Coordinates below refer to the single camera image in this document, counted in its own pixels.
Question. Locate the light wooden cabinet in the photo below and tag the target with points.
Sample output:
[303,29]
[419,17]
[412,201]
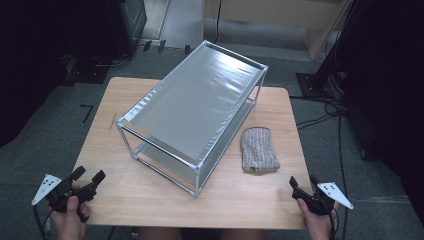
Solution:
[266,13]

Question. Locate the person's left hand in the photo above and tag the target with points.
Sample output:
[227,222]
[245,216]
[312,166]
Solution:
[68,226]

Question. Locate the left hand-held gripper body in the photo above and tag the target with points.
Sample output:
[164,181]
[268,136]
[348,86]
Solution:
[55,196]

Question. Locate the person's right leg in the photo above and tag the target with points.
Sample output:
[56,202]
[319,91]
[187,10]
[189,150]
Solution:
[243,235]

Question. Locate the grey fluffy cloth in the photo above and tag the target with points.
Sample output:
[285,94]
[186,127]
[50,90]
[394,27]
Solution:
[259,150]

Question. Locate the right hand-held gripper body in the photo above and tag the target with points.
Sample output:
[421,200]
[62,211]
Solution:
[316,203]

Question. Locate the black flat stand base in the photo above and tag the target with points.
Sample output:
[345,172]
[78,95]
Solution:
[86,73]

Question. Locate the black stand with pole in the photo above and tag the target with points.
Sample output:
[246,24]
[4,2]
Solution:
[315,83]

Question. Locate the silver two-tier metal rack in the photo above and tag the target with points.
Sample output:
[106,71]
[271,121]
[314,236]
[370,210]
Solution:
[193,100]

